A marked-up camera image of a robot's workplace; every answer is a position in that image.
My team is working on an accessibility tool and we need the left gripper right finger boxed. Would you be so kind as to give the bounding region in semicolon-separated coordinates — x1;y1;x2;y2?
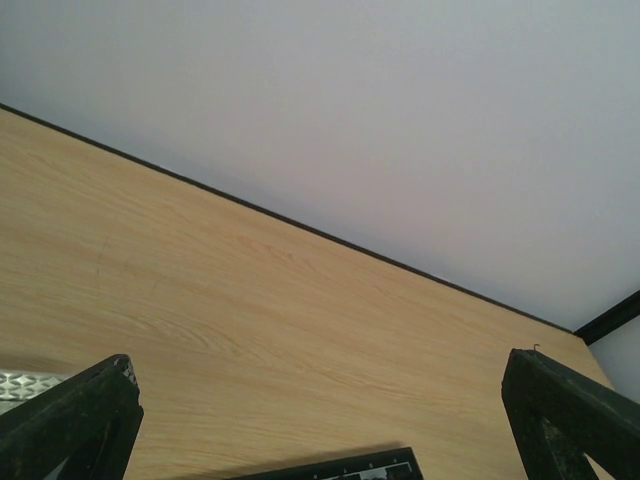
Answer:
501;349;639;479

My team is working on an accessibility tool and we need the black and silver chessboard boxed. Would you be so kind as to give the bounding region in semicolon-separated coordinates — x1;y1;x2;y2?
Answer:
240;447;424;480

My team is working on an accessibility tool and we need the silver square tin lid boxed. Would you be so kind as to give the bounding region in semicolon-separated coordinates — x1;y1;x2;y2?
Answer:
0;370;68;415

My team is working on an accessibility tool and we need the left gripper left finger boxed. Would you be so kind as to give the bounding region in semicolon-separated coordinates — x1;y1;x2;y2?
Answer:
1;354;144;479

